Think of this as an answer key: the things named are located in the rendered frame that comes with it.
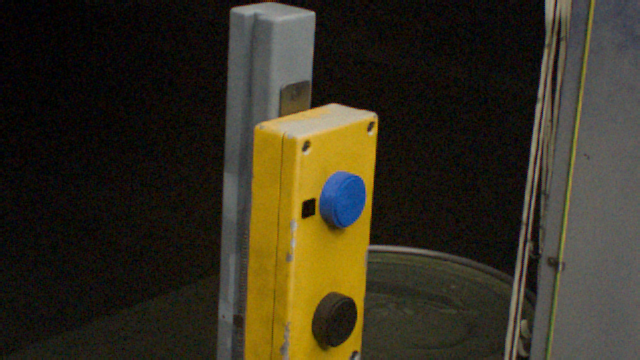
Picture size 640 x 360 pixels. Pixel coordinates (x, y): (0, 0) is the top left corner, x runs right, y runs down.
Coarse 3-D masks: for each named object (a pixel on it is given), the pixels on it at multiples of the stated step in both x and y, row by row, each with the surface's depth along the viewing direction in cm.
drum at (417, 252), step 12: (372, 252) 276; (384, 252) 277; (396, 252) 276; (408, 252) 276; (420, 252) 275; (432, 252) 275; (444, 252) 274; (468, 264) 271; (480, 264) 270; (492, 276) 268; (504, 276) 265; (528, 300) 257; (528, 348) 233
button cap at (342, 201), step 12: (336, 180) 119; (348, 180) 119; (360, 180) 121; (324, 192) 119; (336, 192) 119; (348, 192) 120; (360, 192) 121; (324, 204) 119; (336, 204) 119; (348, 204) 120; (360, 204) 122; (324, 216) 120; (336, 216) 119; (348, 216) 120
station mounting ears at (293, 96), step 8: (296, 80) 122; (304, 80) 122; (280, 88) 120; (288, 88) 121; (296, 88) 122; (304, 88) 123; (280, 96) 120; (288, 96) 121; (296, 96) 122; (304, 96) 123; (280, 104) 121; (288, 104) 121; (296, 104) 122; (304, 104) 123; (280, 112) 121; (288, 112) 122; (296, 112) 123
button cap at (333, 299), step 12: (324, 300) 123; (336, 300) 123; (348, 300) 124; (324, 312) 123; (336, 312) 123; (348, 312) 124; (312, 324) 123; (324, 324) 122; (336, 324) 123; (348, 324) 125; (324, 336) 123; (336, 336) 124; (348, 336) 125
